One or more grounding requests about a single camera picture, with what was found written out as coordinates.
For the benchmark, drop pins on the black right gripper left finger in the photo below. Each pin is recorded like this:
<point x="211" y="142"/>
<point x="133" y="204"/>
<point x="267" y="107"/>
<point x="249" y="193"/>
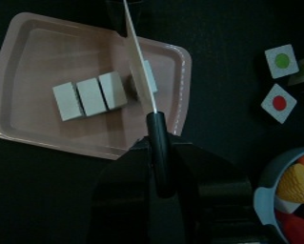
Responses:
<point x="120" y="197"/>

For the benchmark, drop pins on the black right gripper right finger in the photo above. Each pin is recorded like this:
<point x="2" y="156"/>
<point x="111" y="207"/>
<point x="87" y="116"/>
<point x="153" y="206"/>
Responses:
<point x="217" y="197"/>

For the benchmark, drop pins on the white toy sushi piece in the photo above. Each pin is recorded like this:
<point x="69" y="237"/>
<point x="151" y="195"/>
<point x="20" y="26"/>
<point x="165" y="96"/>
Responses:
<point x="91" y="97"/>
<point x="68" y="102"/>
<point x="151" y="76"/>
<point x="112" y="90"/>

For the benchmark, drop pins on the sushi block with red dot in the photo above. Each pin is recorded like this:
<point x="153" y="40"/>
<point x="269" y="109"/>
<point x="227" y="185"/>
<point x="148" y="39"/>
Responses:
<point x="279" y="103"/>

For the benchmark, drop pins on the sushi block with green dot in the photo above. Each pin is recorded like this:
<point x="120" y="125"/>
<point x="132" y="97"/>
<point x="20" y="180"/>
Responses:
<point x="281" y="61"/>

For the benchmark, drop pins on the grey-blue bowl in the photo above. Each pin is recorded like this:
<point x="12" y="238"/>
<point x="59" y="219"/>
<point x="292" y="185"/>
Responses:
<point x="264" y="203"/>

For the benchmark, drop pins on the white toy food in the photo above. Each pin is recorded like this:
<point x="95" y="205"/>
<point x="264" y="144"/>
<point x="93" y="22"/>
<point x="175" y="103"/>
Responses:
<point x="285" y="205"/>

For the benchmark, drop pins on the yellow toy corn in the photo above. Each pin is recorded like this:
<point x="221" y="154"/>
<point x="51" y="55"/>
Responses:
<point x="297" y="184"/>

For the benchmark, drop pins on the red toy food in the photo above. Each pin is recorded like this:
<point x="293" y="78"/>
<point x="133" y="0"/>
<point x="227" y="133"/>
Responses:
<point x="297" y="228"/>

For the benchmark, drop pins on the pink plastic tray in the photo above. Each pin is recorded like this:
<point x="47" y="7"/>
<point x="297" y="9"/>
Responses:
<point x="39" y="57"/>

